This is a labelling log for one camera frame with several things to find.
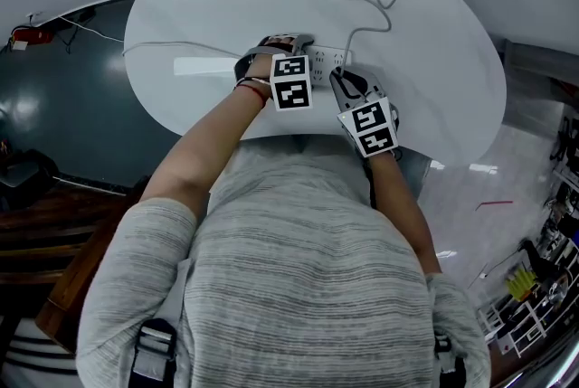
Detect grey power cord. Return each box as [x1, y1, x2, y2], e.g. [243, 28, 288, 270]
[332, 0, 404, 71]

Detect red stick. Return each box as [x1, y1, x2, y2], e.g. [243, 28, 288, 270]
[474, 198, 515, 213]

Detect red fire extinguisher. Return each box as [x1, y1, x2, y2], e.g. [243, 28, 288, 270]
[9, 26, 52, 52]

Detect person in white shirt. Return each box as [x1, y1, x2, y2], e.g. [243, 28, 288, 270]
[75, 134, 493, 388]

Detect black floor cable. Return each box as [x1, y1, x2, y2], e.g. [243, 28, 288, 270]
[57, 8, 98, 56]

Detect thin white cable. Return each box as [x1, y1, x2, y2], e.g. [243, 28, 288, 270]
[57, 14, 244, 61]

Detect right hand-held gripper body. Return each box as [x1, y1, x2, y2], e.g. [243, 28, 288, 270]
[336, 90, 401, 159]

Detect person's left forearm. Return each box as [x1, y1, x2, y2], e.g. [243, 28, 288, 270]
[138, 80, 273, 207]

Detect white storage shelf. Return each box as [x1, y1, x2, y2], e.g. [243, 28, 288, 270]
[478, 195, 579, 358]

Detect black chair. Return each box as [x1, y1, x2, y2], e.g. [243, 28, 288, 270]
[0, 147, 61, 212]

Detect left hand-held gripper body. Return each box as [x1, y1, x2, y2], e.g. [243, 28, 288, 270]
[233, 33, 314, 112]

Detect white power strip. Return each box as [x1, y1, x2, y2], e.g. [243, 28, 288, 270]
[301, 43, 354, 90]

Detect person's left hand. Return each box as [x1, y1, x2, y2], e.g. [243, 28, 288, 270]
[246, 37, 295, 83]

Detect yellow bristled item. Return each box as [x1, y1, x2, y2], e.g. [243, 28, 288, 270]
[505, 267, 538, 302]

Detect black and grey shoulder strap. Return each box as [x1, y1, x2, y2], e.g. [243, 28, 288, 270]
[432, 330, 468, 388]
[128, 317, 178, 388]

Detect red string bracelet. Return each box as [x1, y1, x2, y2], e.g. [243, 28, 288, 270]
[233, 81, 269, 109]

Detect person's right forearm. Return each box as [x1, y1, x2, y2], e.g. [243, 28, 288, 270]
[366, 149, 443, 275]

